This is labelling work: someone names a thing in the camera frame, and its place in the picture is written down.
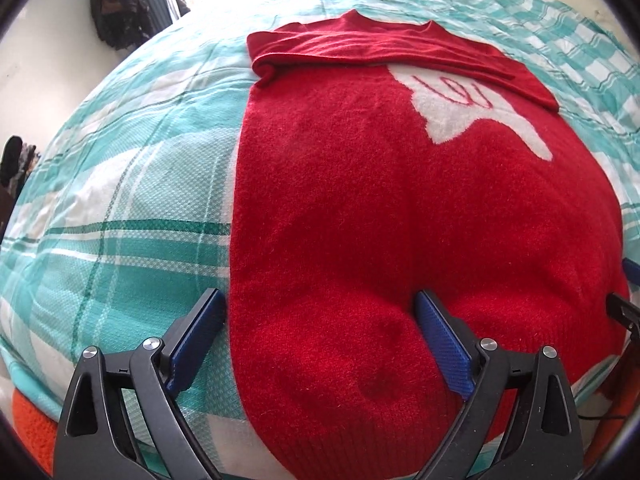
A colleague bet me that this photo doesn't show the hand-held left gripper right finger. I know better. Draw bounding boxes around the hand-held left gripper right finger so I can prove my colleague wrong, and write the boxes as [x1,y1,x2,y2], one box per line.
[414,289,586,480]

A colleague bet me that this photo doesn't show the red sweater with white animal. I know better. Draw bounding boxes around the red sweater with white animal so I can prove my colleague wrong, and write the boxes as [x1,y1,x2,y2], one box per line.
[229,10,632,480]

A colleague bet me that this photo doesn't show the orange fleece clothing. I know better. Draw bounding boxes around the orange fleece clothing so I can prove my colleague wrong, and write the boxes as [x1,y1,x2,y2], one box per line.
[11,390,58,476]

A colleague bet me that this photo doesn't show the teal plaid blanket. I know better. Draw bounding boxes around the teal plaid blanket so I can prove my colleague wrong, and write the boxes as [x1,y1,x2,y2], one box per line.
[0,0,640,480]

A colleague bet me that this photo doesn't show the dark hanging coats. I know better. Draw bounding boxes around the dark hanging coats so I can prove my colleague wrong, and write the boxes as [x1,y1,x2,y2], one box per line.
[90,0,176,52]

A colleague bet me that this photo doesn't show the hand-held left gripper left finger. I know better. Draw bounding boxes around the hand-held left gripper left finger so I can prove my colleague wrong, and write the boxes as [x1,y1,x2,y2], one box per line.
[52,287,227,480]

